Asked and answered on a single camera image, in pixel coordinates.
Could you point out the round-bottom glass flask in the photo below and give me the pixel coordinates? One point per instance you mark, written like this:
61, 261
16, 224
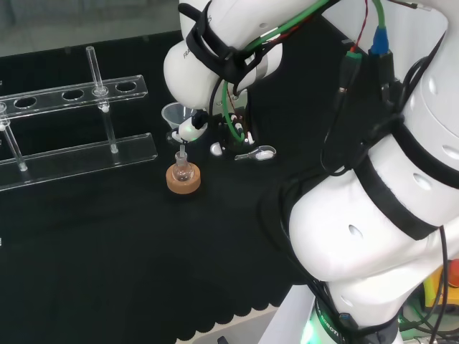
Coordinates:
181, 172

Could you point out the yellow stop button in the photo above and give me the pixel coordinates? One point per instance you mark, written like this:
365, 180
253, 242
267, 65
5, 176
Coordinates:
432, 290

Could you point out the black cloth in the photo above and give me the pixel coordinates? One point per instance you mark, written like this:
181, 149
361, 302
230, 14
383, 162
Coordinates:
107, 251

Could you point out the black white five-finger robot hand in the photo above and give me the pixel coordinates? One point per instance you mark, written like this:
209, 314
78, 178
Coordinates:
233, 125

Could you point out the clear plastic funnel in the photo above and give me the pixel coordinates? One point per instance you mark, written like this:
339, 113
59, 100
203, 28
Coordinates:
172, 114

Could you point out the clear funnel stand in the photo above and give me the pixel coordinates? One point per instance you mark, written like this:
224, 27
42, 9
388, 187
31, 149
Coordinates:
46, 102

